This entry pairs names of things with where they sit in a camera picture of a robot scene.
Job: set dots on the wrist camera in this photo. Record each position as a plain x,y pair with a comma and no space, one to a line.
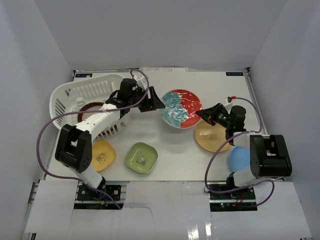
229,102
141,81

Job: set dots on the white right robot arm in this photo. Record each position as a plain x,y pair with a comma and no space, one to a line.
268,154

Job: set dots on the green square panda dish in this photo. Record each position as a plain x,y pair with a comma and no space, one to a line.
141,158

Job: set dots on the light blue plate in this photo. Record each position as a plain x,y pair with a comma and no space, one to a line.
239,158

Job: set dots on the pale orange round plate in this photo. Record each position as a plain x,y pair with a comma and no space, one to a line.
210,137

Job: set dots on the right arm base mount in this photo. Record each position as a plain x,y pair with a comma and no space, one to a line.
239,201

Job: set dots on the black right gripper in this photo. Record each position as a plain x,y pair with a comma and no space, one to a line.
210,114

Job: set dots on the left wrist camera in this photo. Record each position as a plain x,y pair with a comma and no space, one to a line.
141,81

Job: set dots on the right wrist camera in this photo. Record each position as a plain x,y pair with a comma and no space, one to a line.
229,102

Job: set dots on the red and teal floral plate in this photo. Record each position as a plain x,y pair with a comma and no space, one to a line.
180,108

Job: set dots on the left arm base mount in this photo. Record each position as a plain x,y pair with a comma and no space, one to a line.
86,199

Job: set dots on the dark red rimmed plate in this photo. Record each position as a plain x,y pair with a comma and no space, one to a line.
88,107

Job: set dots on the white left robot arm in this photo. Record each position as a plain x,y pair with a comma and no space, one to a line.
75,142

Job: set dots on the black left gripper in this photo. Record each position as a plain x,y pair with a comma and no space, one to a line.
148,99

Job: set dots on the yellow square panda dish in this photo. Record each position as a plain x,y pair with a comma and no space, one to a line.
103,155

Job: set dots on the white plastic dish bin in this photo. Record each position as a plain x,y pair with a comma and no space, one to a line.
86,88

